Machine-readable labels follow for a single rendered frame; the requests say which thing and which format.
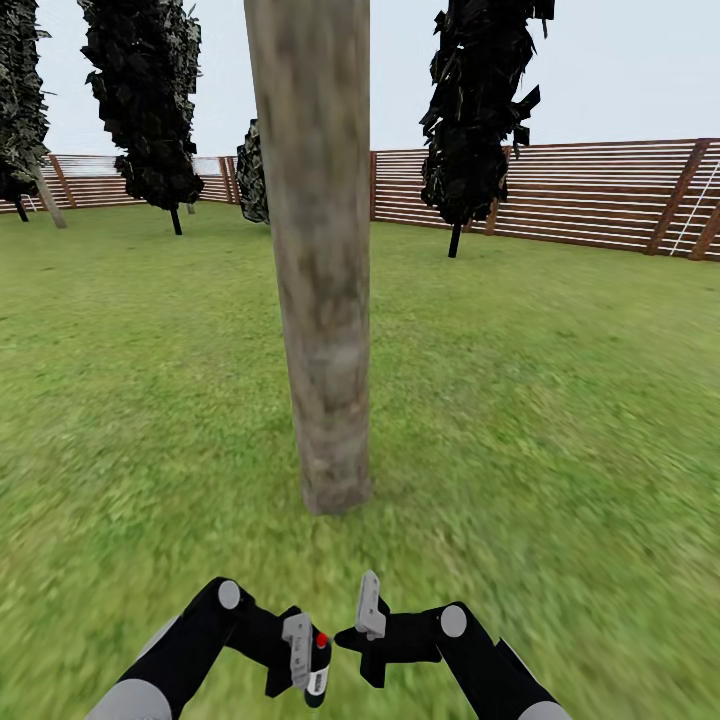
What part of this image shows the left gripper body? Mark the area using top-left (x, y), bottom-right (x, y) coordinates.
top-left (246, 605), bottom-right (301, 698)

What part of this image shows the pesticide atomizer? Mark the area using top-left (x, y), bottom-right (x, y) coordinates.
top-left (303, 633), bottom-right (333, 708)

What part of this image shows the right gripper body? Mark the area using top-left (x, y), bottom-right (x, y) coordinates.
top-left (360, 599), bottom-right (415, 689)

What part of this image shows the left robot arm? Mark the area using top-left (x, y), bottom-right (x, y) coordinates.
top-left (84, 578), bottom-right (322, 720)

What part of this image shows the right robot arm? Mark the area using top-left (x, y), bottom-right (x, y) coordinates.
top-left (335, 571), bottom-right (572, 720)

